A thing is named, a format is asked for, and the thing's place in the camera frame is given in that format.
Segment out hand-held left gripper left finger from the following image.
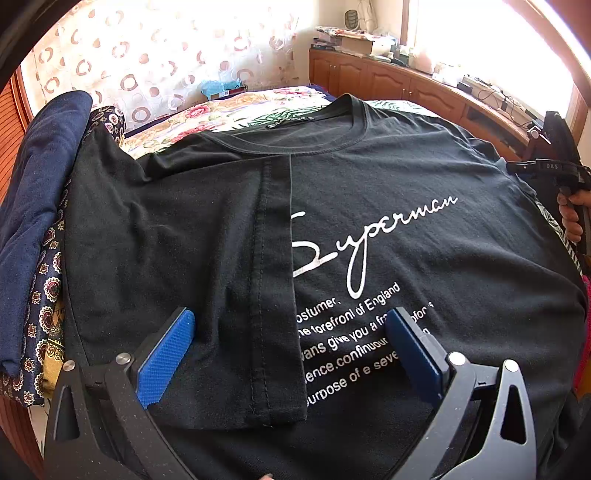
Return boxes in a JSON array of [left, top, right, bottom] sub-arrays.
[[44, 307, 197, 480]]

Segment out cardboard box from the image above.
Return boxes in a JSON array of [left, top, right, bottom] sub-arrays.
[[339, 34, 393, 56]]

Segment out bright window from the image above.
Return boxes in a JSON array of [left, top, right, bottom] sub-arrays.
[[402, 0, 591, 121]]

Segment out navy folded garment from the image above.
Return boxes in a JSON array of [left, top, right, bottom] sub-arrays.
[[0, 90, 95, 374]]

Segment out wooden cabinet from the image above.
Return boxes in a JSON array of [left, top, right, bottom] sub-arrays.
[[308, 48, 546, 162]]

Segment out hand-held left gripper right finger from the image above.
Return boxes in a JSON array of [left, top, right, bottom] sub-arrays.
[[385, 307, 539, 480]]

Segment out black printed t-shirt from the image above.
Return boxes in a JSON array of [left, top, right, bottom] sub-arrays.
[[60, 92, 591, 480]]

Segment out person's right hand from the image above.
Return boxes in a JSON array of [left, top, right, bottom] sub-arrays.
[[557, 191, 591, 243]]

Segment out navy circle-patterned garment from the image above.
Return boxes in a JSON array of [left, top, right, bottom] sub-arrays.
[[0, 105, 127, 407]]

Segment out yellow patterned cloth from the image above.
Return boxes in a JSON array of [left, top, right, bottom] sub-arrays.
[[39, 307, 70, 393]]

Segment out floral patterned cloth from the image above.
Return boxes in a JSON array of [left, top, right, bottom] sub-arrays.
[[316, 25, 370, 40]]

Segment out blue packet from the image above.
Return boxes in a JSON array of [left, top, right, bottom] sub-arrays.
[[199, 79, 245, 100]]

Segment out floral blanket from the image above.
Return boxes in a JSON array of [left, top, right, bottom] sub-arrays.
[[122, 85, 342, 160]]

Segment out circle print sheer curtain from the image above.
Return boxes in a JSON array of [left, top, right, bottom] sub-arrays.
[[28, 0, 319, 134]]

